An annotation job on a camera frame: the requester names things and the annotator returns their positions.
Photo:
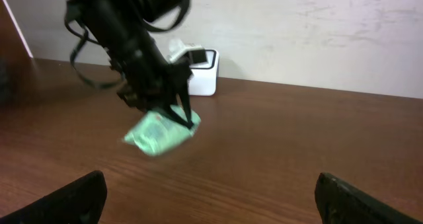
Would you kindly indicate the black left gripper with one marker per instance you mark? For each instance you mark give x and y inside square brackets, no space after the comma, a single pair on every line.
[154,83]

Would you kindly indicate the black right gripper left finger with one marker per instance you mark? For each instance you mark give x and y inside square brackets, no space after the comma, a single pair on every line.
[81,201]

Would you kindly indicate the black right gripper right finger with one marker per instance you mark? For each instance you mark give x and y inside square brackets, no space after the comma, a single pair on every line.
[340,202]

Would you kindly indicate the mint green wipes pack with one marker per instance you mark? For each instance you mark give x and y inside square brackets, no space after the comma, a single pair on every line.
[155,134]

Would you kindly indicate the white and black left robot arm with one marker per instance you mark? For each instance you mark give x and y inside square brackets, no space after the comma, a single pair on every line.
[123,29]

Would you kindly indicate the white barcode scanner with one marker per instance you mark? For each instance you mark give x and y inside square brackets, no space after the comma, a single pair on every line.
[204,79]

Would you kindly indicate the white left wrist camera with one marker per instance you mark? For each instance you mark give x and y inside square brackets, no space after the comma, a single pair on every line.
[194,53]

